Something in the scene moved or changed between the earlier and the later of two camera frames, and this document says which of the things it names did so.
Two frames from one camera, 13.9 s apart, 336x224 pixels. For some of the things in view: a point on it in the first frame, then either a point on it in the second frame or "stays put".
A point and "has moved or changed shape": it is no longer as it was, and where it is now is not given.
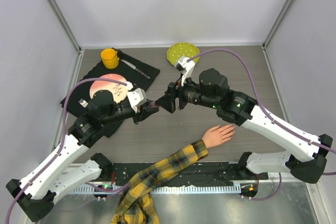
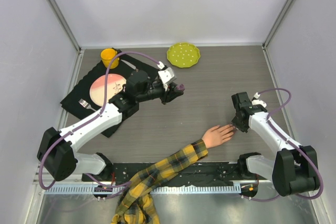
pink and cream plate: (118, 90) stays put
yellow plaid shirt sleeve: (135, 205) stays put
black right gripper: (175, 90) → (236, 123)
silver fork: (83, 103) stays put
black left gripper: (144, 111) → (171, 93)
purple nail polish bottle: (153, 105) has moved or changed shape
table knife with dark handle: (137, 70) stays put
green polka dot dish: (186, 50) stays put
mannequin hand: (217, 135) stays put
